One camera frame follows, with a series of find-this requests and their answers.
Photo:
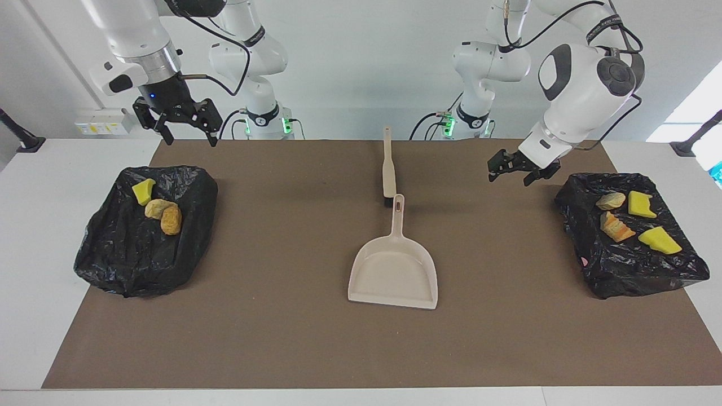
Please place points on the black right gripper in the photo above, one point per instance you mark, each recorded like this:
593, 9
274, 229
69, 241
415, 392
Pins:
169, 95

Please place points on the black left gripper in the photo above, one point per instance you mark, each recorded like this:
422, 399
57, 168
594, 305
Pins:
533, 163

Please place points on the yellow sponge wedge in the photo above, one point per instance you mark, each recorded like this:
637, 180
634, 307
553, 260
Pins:
143, 190

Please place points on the pale beige sponge chunk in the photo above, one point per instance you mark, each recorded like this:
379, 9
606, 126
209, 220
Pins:
155, 207

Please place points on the round beige foam piece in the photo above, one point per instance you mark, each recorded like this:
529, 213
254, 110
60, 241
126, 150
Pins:
611, 201

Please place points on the orange-brown sponge lump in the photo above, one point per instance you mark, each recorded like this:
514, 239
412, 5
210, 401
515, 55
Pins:
171, 221

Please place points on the large beige sponge chunk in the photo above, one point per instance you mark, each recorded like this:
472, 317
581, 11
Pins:
616, 228

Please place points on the curved yellow sponge piece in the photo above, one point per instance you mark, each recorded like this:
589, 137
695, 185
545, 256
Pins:
641, 204

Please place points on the beige hand brush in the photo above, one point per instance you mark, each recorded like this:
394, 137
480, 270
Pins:
388, 169

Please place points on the yellow sponge with green edge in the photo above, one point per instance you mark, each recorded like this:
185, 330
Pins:
660, 241

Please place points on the beige plastic dustpan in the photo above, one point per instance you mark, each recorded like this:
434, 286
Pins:
395, 276

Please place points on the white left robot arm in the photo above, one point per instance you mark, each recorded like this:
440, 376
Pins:
581, 96

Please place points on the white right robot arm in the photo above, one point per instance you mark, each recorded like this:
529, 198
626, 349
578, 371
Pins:
135, 39

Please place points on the black bag-lined bin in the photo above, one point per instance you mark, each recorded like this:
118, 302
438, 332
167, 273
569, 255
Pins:
632, 265
146, 265

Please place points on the teal object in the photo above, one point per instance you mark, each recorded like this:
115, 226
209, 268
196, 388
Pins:
717, 173

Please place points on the brown table mat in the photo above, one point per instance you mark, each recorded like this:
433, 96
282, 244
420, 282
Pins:
338, 349

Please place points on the white wall socket box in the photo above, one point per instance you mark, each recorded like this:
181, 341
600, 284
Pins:
104, 121

